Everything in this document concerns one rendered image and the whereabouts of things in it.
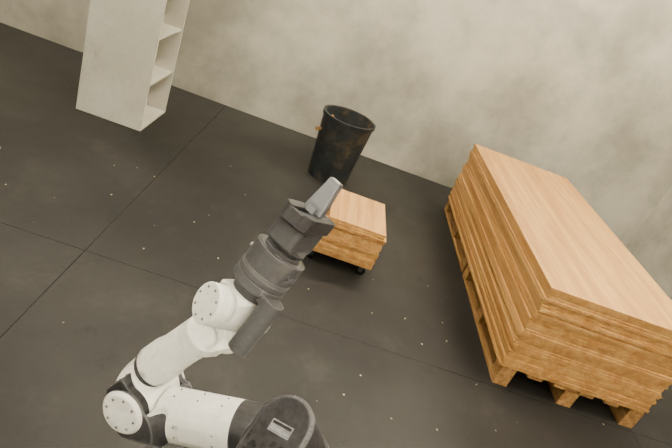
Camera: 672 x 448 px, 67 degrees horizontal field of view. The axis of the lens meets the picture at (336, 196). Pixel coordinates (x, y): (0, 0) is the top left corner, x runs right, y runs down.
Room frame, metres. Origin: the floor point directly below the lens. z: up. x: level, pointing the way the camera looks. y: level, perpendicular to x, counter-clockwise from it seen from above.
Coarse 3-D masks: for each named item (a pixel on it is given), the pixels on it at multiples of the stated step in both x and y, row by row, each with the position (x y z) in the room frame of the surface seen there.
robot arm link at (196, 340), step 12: (192, 324) 0.63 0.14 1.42; (180, 336) 0.61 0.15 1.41; (192, 336) 0.61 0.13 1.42; (204, 336) 0.63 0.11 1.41; (216, 336) 0.65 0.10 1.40; (228, 336) 0.64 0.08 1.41; (192, 348) 0.60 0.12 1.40; (204, 348) 0.61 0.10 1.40; (216, 348) 0.62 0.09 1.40; (228, 348) 0.63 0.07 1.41
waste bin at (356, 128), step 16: (336, 112) 4.88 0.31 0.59; (352, 112) 4.93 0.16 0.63; (320, 128) 4.58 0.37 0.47; (336, 128) 4.46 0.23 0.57; (352, 128) 4.44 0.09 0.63; (368, 128) 4.81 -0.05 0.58; (320, 144) 4.54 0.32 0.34; (336, 144) 4.46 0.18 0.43; (352, 144) 4.49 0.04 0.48; (320, 160) 4.51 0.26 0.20; (336, 160) 4.48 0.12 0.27; (352, 160) 4.56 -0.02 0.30; (320, 176) 4.50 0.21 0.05; (336, 176) 4.51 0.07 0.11
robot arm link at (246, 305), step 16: (240, 272) 0.63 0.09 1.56; (208, 288) 0.61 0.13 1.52; (224, 288) 0.61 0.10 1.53; (240, 288) 0.62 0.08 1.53; (256, 288) 0.61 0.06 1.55; (272, 288) 0.62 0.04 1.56; (208, 304) 0.59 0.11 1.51; (224, 304) 0.59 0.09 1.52; (240, 304) 0.60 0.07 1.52; (256, 304) 0.62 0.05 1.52; (272, 304) 0.60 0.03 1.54; (208, 320) 0.57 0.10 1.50; (224, 320) 0.59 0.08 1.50; (240, 320) 0.60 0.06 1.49; (256, 320) 0.59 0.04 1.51; (272, 320) 0.60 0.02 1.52; (240, 336) 0.58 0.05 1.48; (256, 336) 0.58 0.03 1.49; (240, 352) 0.57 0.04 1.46
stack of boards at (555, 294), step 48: (480, 192) 4.33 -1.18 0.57; (528, 192) 4.17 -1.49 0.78; (576, 192) 4.77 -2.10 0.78; (480, 240) 3.79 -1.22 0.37; (528, 240) 3.16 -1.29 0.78; (576, 240) 3.51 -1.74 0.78; (480, 288) 3.37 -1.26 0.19; (528, 288) 2.85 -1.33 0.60; (576, 288) 2.73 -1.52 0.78; (624, 288) 3.01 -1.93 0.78; (480, 336) 3.04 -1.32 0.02; (528, 336) 2.62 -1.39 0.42; (576, 336) 2.66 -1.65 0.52; (624, 336) 2.68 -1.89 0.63; (576, 384) 2.67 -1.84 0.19; (624, 384) 2.70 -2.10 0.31
